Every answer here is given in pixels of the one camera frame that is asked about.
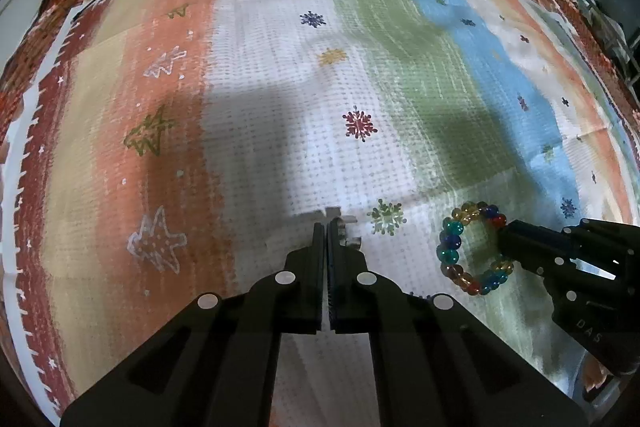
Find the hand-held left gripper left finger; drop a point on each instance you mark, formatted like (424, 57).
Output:
(312, 267)

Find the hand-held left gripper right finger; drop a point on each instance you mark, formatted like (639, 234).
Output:
(345, 267)

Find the person's right hand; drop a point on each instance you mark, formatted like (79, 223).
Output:
(597, 379)

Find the striped colourful mat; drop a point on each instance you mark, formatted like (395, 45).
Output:
(280, 107)

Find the metal rack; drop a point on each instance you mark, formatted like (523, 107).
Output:
(607, 17)

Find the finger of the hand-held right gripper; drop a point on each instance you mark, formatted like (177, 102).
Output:
(607, 232)
(532, 244)

